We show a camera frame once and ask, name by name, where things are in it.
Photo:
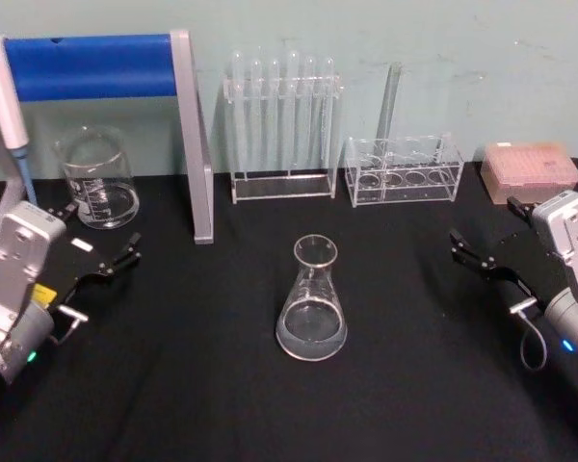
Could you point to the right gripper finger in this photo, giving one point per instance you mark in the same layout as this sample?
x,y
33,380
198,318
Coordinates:
x,y
521,208
477,264

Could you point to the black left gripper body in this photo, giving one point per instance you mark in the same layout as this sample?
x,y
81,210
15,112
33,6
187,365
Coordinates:
x,y
74,260

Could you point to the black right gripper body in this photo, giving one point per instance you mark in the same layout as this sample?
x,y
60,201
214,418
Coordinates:
x,y
527,262

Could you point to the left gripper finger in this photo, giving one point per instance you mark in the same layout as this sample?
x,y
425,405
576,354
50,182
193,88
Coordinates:
x,y
61,212
113,264

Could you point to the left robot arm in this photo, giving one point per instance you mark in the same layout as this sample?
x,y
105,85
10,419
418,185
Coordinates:
x,y
14,269

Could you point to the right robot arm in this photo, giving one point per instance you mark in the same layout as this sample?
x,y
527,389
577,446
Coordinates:
x,y
570,231

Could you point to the pink pipette tip box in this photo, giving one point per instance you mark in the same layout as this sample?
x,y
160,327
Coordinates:
x,y
530,171

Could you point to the glass beaker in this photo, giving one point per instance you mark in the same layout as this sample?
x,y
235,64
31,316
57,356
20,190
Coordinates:
x,y
101,192

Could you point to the clear acrylic test tube rack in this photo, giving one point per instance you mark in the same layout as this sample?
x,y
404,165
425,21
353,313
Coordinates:
x,y
404,185

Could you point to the white and blue pipette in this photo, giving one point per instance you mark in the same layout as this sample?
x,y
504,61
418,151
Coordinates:
x,y
5,106

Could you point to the blue and grey pipette stand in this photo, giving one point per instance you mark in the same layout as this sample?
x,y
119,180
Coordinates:
x,y
86,72

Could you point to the glass test tube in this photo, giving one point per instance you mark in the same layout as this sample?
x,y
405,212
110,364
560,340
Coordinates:
x,y
389,106

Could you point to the glass conical flask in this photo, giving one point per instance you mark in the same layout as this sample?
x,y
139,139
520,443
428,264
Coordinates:
x,y
311,308

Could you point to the black table cloth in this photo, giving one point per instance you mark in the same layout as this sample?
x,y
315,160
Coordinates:
x,y
231,404

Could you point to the clear acrylic dropper rack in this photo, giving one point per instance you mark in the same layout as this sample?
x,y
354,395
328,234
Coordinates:
x,y
284,185

